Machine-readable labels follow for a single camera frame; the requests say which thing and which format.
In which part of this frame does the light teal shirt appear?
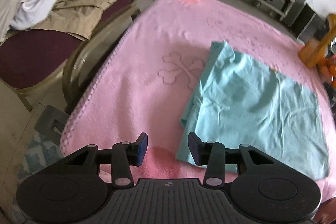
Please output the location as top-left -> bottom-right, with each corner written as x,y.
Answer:
175,40 -> 330,180

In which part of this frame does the grey slotted block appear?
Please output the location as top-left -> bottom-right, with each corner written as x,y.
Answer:
34,105 -> 70,146

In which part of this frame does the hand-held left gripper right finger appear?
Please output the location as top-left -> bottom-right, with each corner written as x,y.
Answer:
188,132 -> 274,188

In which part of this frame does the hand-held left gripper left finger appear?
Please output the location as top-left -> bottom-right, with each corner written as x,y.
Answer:
62,132 -> 149,189

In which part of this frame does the maroon chair with gold frame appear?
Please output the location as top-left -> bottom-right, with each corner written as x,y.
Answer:
0,0 -> 151,114

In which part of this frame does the black desk with drawers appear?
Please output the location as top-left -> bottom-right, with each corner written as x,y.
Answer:
297,4 -> 327,40

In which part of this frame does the blue patterned floor mat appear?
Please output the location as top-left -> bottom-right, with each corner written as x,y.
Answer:
24,132 -> 63,177

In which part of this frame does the pink printed blanket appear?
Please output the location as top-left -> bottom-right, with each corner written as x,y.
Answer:
60,0 -> 336,201

